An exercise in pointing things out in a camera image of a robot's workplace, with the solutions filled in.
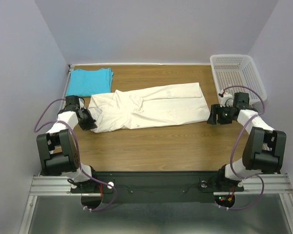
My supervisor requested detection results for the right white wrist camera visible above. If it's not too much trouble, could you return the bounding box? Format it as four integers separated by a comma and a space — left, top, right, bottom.
218, 90, 234, 107

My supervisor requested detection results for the white plastic basket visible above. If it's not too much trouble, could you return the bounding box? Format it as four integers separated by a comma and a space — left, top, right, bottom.
210, 54, 267, 104

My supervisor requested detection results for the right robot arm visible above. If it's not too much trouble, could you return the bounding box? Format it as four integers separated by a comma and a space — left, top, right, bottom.
207, 91, 287, 190

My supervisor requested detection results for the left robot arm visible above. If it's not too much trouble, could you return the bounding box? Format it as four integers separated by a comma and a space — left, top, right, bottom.
36, 95, 103, 194

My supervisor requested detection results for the folded blue t-shirt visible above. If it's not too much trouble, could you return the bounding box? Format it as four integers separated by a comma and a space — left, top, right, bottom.
66, 68, 114, 97

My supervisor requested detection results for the aluminium frame rail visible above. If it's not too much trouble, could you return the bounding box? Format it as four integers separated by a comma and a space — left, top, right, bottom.
18, 63, 293, 234

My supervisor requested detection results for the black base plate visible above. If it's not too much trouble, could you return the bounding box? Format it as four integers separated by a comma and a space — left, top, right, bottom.
68, 170, 245, 204

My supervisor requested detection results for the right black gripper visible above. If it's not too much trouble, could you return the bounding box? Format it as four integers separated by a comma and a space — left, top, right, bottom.
206, 103, 234, 124

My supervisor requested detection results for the white t-shirt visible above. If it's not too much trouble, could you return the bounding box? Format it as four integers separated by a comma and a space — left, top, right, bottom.
88, 82, 210, 133

